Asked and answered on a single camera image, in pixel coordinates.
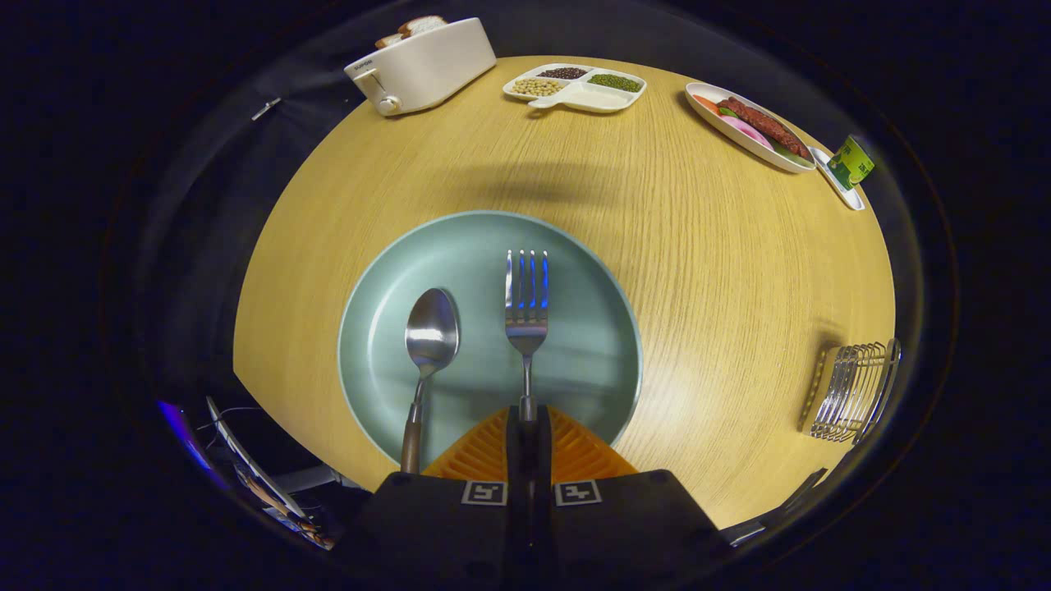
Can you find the orange carrot slice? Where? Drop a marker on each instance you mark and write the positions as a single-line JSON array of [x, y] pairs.
[[704, 103]]

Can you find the small toast slice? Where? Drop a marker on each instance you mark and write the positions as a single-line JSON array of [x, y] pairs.
[[389, 40]]

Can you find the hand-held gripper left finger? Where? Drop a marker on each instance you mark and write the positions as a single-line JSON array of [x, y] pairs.
[[443, 525]]

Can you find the white toaster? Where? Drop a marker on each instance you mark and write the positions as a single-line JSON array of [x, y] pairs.
[[435, 70]]

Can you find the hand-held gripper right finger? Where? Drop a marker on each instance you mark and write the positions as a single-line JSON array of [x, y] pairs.
[[624, 525]]

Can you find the dark brown beans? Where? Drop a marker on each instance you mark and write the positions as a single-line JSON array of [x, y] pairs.
[[562, 73]]

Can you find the yellow soybeans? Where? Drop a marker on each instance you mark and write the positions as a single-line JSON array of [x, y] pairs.
[[538, 86]]

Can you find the white square coaster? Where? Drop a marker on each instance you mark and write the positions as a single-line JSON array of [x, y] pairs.
[[842, 190]]

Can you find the purple lit monitor screen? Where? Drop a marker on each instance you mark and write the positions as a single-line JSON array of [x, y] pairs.
[[185, 435]]

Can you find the brown meat piece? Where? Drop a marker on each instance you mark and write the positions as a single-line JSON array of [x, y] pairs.
[[768, 125]]

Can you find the green mung beans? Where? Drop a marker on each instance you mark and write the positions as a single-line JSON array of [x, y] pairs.
[[614, 82]]

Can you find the silver fork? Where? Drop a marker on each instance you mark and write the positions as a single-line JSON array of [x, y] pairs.
[[526, 328]]

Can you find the white oval food plate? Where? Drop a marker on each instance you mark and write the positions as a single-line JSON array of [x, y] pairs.
[[739, 135]]

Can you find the large toast slice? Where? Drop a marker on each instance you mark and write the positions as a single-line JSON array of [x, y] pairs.
[[422, 25]]

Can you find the pink sliced ham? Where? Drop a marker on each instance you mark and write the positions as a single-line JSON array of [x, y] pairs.
[[745, 131]]

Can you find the white divided dish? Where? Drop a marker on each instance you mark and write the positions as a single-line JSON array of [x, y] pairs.
[[587, 98]]

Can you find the silver clip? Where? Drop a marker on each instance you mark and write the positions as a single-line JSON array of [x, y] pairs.
[[265, 108]]

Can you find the teal round plate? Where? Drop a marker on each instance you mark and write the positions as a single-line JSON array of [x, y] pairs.
[[476, 246]]

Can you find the green label drink bottle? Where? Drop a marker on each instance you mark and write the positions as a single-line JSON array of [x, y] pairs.
[[851, 162]]

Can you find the silver laptop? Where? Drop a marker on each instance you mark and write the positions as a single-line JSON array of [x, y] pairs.
[[263, 484]]

